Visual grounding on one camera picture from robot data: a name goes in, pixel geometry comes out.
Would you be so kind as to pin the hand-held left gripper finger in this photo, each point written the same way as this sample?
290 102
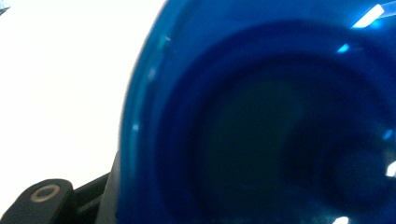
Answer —
109 199

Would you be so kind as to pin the white tube with blue cap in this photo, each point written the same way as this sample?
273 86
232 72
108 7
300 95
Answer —
249 124

